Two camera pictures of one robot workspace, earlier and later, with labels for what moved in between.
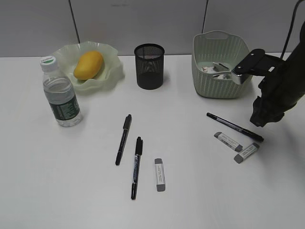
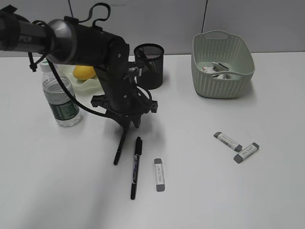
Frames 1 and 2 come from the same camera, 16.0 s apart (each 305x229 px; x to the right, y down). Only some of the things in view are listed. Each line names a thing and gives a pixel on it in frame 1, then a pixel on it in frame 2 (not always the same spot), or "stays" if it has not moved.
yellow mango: (88, 66) stays
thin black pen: (242, 130) to (142, 56)
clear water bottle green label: (59, 91) stays
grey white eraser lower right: (238, 158) stays
